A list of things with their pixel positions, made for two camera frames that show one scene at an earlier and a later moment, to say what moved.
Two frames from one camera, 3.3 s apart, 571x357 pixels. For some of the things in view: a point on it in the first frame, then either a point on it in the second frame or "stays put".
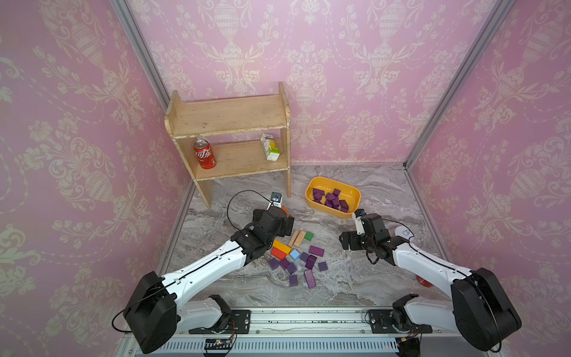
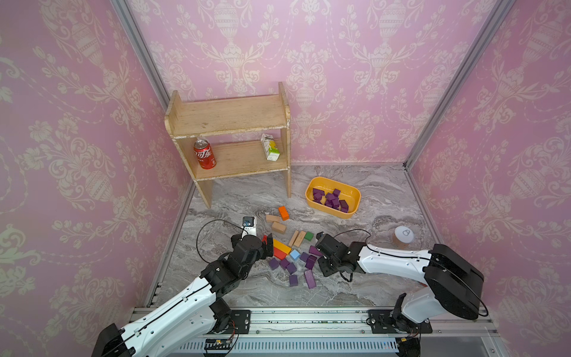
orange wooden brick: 284,208 stays put
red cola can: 204,154 stays put
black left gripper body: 286,229 → 262,255
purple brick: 317,193 stays put
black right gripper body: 359,242 → 328,268
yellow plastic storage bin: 332,198 stays put
